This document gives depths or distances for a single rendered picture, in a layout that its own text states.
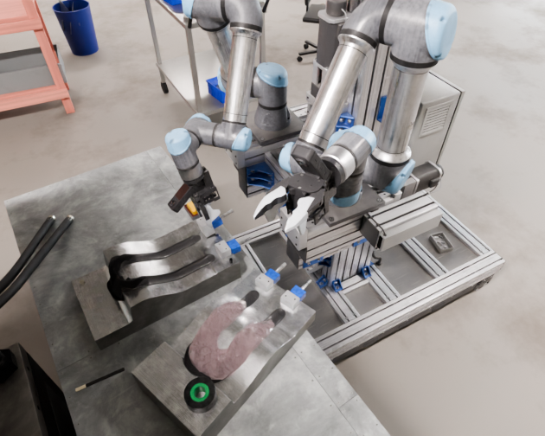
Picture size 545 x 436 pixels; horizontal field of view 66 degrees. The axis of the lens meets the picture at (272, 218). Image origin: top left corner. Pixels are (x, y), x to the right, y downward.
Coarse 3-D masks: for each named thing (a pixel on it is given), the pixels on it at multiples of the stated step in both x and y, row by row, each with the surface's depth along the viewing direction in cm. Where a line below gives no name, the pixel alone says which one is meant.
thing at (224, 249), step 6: (222, 240) 144; (234, 240) 146; (246, 240) 148; (216, 246) 143; (222, 246) 143; (228, 246) 144; (234, 246) 144; (222, 252) 141; (228, 252) 142; (234, 252) 145; (222, 258) 142
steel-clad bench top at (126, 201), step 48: (48, 192) 179; (96, 192) 179; (144, 192) 179; (96, 240) 160; (144, 240) 160; (48, 288) 145; (48, 336) 132; (144, 336) 132; (96, 384) 122; (288, 384) 122; (336, 384) 122; (96, 432) 113; (144, 432) 113; (240, 432) 113; (288, 432) 113; (336, 432) 113; (384, 432) 113
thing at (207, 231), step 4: (228, 212) 151; (232, 212) 152; (220, 216) 150; (224, 216) 151; (196, 220) 148; (200, 220) 148; (216, 220) 148; (220, 220) 148; (200, 224) 146; (204, 224) 146; (212, 224) 147; (216, 224) 148; (220, 224) 149; (200, 228) 151; (204, 228) 146; (208, 228) 147; (212, 228) 148; (204, 232) 147; (208, 232) 148; (212, 232) 149
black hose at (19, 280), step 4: (16, 280) 133; (20, 280) 133; (24, 280) 134; (12, 284) 131; (16, 284) 132; (20, 284) 133; (8, 288) 130; (12, 288) 130; (16, 288) 131; (20, 288) 133; (4, 292) 128; (8, 292) 128; (12, 292) 129; (0, 296) 127; (4, 296) 127; (8, 296) 128; (12, 296) 130; (0, 300) 126; (4, 300) 127; (8, 300) 128; (0, 304) 126; (4, 304) 127; (0, 308) 127
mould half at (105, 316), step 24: (168, 240) 149; (216, 240) 148; (144, 264) 138; (168, 264) 141; (216, 264) 141; (96, 288) 138; (144, 288) 129; (168, 288) 133; (192, 288) 136; (216, 288) 144; (96, 312) 131; (120, 312) 131; (144, 312) 130; (168, 312) 136; (96, 336) 126; (120, 336) 130
